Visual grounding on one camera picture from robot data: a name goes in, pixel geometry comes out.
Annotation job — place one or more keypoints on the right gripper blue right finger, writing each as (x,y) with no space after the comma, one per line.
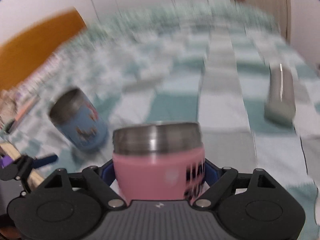
(221,185)

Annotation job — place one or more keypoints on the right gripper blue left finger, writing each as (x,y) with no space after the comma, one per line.
(99,180)

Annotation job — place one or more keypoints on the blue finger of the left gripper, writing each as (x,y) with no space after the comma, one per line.
(38,163)

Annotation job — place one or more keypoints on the pink steel cup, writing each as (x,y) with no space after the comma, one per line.
(160,161)

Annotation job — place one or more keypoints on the blue steel cup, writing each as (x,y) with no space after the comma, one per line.
(77,119)

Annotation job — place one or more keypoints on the silver steel cup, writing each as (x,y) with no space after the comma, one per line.
(280,106)

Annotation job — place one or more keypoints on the smartphone on bed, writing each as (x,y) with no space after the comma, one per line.
(26,108)

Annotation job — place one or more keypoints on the purple patterned pillow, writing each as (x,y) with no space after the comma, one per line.
(31,84)

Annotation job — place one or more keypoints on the checkered green bed sheet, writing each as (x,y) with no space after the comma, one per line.
(216,75)

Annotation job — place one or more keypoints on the orange wooden headboard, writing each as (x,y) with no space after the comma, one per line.
(22,54)

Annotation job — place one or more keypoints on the green floral quilt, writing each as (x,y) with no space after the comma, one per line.
(171,15)

